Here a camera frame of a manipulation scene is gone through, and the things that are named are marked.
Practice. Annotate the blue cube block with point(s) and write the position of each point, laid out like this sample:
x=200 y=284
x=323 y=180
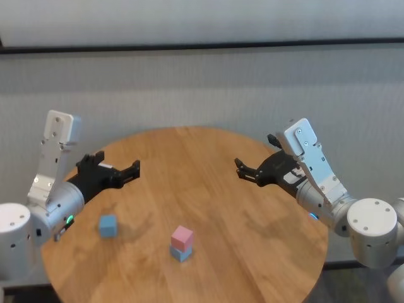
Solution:
x=180 y=255
x=108 y=226

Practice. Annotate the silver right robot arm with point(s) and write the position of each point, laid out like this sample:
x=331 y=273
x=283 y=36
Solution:
x=369 y=230

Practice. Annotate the pink cube block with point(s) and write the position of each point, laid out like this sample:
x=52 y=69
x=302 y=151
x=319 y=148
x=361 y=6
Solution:
x=182 y=237

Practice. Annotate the black horizontal wall strip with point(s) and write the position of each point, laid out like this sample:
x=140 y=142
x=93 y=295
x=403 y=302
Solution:
x=202 y=46

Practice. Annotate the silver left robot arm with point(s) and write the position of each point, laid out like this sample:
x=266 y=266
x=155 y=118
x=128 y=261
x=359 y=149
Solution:
x=60 y=205

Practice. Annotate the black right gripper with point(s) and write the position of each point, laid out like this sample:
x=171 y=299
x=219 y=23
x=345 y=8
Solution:
x=277 y=170

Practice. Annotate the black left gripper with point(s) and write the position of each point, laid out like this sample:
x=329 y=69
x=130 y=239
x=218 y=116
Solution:
x=94 y=176

